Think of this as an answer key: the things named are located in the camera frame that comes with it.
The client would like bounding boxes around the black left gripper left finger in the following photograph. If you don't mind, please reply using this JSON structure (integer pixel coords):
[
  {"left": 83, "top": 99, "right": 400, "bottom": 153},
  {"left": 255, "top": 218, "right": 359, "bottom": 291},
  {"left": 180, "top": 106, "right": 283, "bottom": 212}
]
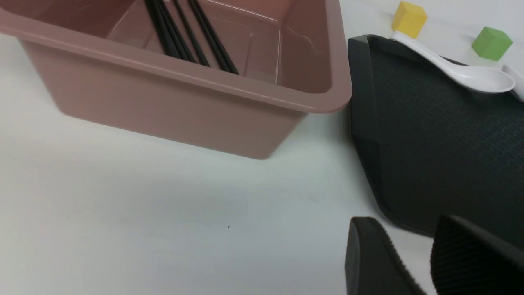
[{"left": 345, "top": 217, "right": 425, "bottom": 295}]

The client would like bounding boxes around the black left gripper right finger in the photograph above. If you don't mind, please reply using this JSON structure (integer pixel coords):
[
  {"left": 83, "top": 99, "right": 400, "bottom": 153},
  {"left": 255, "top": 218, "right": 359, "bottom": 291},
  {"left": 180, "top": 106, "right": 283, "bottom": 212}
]
[{"left": 430, "top": 216, "right": 524, "bottom": 295}]

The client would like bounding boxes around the black plastic tray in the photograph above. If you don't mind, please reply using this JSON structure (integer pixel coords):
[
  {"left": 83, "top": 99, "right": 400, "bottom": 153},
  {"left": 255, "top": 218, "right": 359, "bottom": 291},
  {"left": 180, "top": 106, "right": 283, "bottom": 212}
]
[{"left": 348, "top": 35, "right": 524, "bottom": 250}]

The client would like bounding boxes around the white spoon near yellow cube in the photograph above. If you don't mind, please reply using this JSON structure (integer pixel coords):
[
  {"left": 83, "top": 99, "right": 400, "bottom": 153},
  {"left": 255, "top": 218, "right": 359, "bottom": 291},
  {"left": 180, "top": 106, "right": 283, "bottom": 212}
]
[{"left": 391, "top": 31, "right": 516, "bottom": 94}]

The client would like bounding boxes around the green cube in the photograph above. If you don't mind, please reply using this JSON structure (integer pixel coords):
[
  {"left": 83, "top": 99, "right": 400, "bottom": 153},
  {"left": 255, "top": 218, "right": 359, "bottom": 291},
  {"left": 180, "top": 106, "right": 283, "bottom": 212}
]
[{"left": 471, "top": 26, "right": 513, "bottom": 61}]

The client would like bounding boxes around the yellow cube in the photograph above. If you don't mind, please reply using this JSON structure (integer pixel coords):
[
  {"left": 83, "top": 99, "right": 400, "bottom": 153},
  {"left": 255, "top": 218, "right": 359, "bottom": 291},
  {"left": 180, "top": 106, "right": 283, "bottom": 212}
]
[{"left": 391, "top": 1, "right": 427, "bottom": 39}]

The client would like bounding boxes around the black chopstick gold tip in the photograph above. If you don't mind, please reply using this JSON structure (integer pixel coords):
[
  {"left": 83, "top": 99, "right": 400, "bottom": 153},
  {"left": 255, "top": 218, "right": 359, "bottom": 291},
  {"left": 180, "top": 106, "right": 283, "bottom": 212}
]
[
  {"left": 173, "top": 0, "right": 210, "bottom": 67},
  {"left": 189, "top": 0, "right": 239, "bottom": 75},
  {"left": 144, "top": 0, "right": 185, "bottom": 60},
  {"left": 158, "top": 0, "right": 196, "bottom": 63}
]

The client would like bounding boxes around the pink plastic bin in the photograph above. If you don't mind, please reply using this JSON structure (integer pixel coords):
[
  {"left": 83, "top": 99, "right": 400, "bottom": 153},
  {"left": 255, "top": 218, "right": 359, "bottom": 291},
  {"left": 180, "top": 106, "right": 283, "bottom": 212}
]
[{"left": 1, "top": 0, "right": 352, "bottom": 159}]

